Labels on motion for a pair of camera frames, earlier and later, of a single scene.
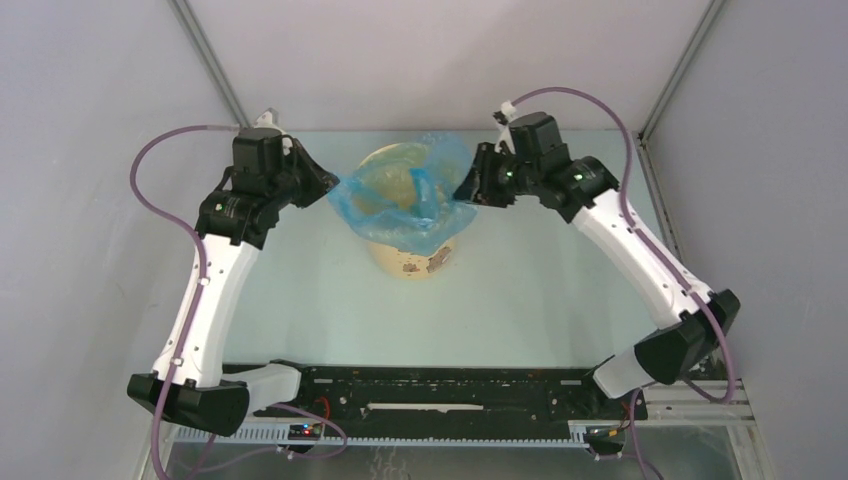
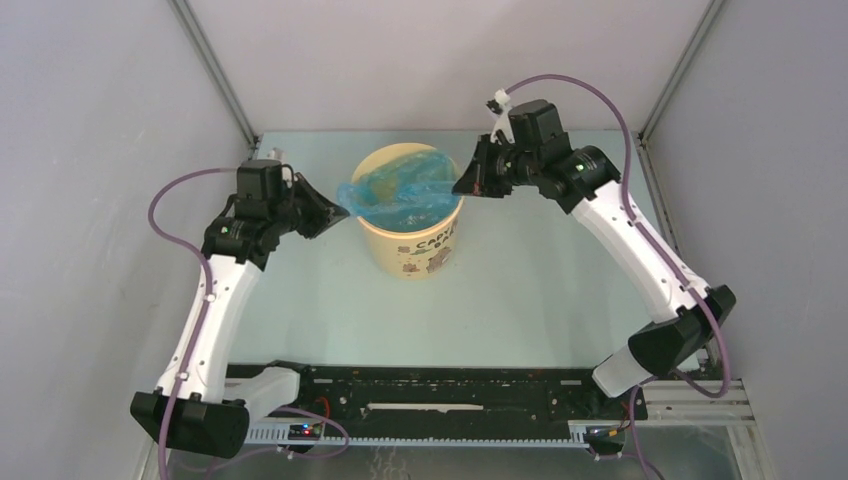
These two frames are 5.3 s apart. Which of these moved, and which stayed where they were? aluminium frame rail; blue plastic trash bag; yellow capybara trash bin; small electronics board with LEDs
Moved: yellow capybara trash bin; blue plastic trash bag
Stayed: small electronics board with LEDs; aluminium frame rail
